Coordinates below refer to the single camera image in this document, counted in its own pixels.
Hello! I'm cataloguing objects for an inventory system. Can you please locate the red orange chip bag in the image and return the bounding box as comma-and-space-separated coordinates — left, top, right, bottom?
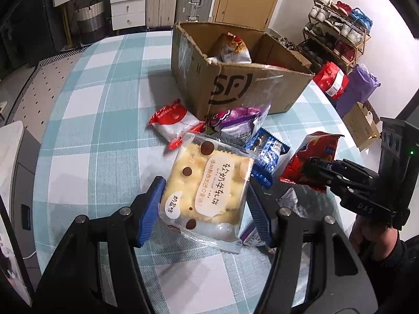
279, 131, 343, 193

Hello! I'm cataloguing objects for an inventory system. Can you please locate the blue snack packet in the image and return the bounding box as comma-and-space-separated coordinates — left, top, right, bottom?
245, 128, 290, 189

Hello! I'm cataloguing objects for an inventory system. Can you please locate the silver purple snack bag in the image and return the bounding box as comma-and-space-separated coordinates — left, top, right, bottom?
239, 185, 307, 248

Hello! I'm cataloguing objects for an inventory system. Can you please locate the purple white snack bag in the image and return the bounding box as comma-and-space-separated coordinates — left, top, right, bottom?
205, 104, 271, 147

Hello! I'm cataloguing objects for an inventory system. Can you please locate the cream nougat cracker pack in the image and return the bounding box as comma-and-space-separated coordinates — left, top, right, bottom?
159, 133, 254, 254

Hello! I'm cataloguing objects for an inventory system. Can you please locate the SF cardboard box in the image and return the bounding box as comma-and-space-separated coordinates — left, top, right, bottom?
171, 23, 314, 120

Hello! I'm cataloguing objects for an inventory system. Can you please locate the noodle snack bag front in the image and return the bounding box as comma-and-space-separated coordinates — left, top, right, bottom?
206, 32, 252, 64

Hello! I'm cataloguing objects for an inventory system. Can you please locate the red white balloon gum bag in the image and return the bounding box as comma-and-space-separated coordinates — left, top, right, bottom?
148, 99, 205, 150

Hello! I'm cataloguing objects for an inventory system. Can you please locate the person's right hand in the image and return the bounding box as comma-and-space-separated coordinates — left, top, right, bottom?
349, 215, 399, 260

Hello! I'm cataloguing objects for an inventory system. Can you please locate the brown paper bag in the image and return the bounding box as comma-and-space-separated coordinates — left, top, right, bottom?
343, 102, 380, 152

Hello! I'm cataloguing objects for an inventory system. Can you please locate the red shopping bag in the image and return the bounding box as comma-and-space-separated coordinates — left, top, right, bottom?
313, 62, 349, 101

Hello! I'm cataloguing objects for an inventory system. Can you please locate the purple gift bag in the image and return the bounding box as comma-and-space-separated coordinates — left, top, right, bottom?
335, 63, 381, 118

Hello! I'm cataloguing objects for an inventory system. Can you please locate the teal plaid tablecloth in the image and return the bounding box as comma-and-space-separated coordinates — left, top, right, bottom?
33, 30, 361, 313

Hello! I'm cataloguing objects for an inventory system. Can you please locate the wooden shoe rack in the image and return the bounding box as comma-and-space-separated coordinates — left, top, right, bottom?
298, 0, 373, 74

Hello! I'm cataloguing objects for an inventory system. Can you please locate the white side cabinet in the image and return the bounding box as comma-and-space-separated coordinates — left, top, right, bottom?
1, 121, 41, 305

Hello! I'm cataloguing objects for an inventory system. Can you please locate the dotted floor rug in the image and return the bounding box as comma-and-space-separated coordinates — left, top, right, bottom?
6, 48, 86, 142

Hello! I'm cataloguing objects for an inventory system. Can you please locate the woven laundry basket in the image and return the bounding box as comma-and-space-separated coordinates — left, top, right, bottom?
75, 0, 107, 45

